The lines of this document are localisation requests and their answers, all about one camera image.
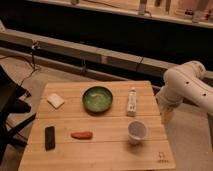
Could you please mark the white tube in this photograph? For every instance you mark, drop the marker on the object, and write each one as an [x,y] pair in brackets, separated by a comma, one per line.
[132,102]

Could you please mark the black rectangular bar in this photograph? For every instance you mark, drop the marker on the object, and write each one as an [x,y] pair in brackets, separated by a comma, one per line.
[50,138]

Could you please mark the red pepper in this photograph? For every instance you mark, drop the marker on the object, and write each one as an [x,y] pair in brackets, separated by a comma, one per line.
[82,135]

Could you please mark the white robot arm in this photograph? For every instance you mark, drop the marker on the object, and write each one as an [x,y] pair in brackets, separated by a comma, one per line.
[184,81]

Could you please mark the white sponge block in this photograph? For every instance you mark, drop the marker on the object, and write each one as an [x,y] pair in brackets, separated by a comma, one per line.
[55,100]

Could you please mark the black chair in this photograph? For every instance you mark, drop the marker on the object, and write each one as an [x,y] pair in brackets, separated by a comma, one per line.
[10,93]

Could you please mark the wooden table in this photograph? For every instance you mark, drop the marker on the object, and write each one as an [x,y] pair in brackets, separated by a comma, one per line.
[108,149]

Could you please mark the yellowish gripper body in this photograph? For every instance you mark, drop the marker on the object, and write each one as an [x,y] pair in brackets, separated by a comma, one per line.
[167,116]

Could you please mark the white paper cup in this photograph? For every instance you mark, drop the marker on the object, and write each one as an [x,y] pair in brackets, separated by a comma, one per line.
[136,132]

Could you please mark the green ceramic bowl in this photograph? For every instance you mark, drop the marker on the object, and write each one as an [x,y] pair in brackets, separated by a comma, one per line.
[97,99]

